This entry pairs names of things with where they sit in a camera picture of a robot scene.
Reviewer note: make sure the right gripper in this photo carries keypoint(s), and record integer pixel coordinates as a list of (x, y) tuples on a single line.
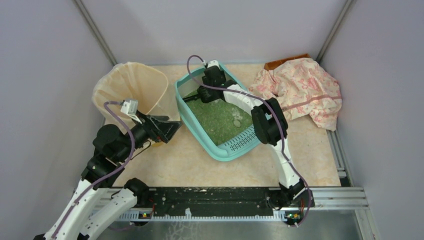
[(203, 93)]

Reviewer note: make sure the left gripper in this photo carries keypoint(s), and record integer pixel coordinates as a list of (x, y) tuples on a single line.
[(157, 126)]

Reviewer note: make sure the black litter scoop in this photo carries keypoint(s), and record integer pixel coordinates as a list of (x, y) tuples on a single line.
[(192, 98)]

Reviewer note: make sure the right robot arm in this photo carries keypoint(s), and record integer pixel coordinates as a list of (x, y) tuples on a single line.
[(270, 127)]

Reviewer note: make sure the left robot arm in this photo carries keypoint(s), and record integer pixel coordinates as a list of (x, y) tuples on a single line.
[(113, 151)]

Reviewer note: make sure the green litter clump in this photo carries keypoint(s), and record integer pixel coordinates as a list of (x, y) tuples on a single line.
[(237, 123)]

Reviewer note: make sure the brown wooden box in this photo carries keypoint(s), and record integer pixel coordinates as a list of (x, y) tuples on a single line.
[(272, 65)]

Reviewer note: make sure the teal litter box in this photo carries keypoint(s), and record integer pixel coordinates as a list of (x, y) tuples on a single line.
[(212, 123)]

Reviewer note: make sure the bin with beige bag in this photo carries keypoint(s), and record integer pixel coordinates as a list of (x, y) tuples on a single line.
[(132, 80)]

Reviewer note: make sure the pink patterned cloth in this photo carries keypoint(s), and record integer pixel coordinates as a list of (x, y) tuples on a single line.
[(302, 88)]

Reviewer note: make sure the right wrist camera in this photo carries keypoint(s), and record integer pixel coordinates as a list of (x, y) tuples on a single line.
[(211, 64)]

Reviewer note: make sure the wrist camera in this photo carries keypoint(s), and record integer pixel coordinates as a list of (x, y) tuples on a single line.
[(211, 64), (129, 107)]

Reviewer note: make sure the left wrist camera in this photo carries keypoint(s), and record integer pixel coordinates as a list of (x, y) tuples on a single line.
[(129, 107)]

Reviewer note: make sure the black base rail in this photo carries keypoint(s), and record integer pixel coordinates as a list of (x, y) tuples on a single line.
[(240, 204)]

